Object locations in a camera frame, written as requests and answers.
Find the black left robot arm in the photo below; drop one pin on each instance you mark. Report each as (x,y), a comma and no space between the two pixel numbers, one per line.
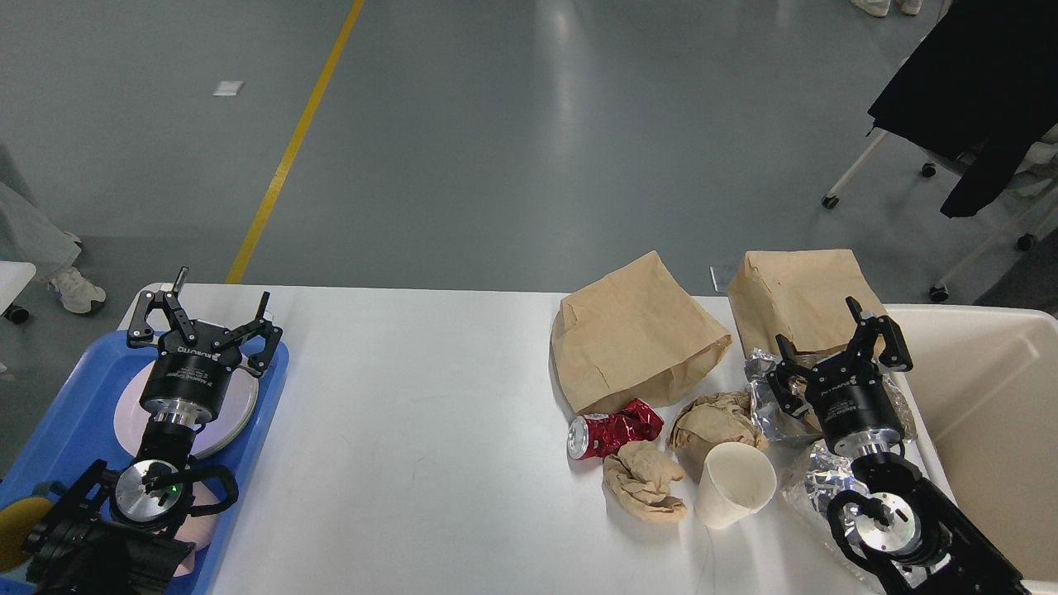
(116,530)

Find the lower crumpled foil wrapper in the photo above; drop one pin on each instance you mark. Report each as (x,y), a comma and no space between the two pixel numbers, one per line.
(814,477)

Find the pink plate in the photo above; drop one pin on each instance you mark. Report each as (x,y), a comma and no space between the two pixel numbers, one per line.
(129,419)

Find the upper crumpled foil wrapper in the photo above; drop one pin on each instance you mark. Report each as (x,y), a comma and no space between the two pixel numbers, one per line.
(779,427)

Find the pink mug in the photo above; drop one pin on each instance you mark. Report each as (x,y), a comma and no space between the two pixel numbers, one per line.
(199,530)

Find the blue plastic tray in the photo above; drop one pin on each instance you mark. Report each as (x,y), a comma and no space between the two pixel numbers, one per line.
(78,427)

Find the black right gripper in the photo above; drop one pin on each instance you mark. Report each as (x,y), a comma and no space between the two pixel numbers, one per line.
(846,395)

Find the crushed red soda can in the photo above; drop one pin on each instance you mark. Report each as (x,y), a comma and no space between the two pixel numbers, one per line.
(601,435)

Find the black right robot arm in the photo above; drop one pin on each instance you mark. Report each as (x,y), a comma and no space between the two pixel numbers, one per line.
(902,529)

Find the large brown paper bag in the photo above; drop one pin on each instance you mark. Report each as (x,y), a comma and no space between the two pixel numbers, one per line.
(634,334)

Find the white paper cup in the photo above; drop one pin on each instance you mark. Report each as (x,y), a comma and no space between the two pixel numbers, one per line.
(737,481)

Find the crumpled brown paper ball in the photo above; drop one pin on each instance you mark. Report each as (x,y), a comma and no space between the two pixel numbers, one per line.
(714,419)

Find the person in grey trousers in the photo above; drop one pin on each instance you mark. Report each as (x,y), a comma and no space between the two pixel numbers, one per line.
(28,234)

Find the beige plastic bin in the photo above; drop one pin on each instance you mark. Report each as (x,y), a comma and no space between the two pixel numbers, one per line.
(984,380)

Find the person with black sneakers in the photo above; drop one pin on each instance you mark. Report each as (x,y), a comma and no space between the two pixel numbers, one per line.
(881,8)

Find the white side table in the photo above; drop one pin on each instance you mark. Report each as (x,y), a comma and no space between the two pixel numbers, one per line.
(15,276)

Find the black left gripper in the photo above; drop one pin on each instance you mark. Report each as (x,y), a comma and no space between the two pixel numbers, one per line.
(188,387)

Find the crumpled foil wrapper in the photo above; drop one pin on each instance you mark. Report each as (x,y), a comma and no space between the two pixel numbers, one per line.
(779,427)
(814,477)

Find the teal and yellow mug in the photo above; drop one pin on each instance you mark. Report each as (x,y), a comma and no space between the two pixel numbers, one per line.
(18,520)

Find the crumpled tan napkin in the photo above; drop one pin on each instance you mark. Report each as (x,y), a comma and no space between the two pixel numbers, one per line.
(640,476)

